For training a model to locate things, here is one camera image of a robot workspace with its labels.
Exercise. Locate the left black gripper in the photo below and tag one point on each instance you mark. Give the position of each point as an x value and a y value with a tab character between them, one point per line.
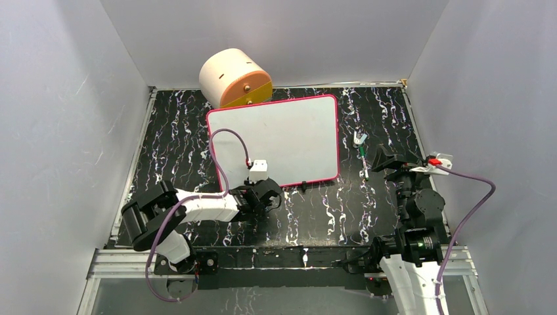
249	186

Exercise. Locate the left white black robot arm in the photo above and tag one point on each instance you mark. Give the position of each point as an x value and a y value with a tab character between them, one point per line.
152	218

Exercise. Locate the white green whiteboard marker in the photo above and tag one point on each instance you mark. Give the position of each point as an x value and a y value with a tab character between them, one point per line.
364	162

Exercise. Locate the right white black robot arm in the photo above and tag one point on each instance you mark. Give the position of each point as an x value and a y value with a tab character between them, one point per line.
412	256

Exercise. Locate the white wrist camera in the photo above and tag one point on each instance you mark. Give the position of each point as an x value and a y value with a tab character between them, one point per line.
435	164
258	171

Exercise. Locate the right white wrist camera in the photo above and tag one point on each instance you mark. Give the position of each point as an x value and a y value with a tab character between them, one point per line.
435	164

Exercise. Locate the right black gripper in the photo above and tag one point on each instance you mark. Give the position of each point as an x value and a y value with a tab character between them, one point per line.
382	159

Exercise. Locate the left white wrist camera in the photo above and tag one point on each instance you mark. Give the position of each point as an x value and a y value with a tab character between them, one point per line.
258	171

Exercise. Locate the cream cylindrical drawer box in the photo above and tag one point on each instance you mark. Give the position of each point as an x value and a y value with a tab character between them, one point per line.
230	78

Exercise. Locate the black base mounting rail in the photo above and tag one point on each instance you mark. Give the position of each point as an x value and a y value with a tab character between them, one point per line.
278	267

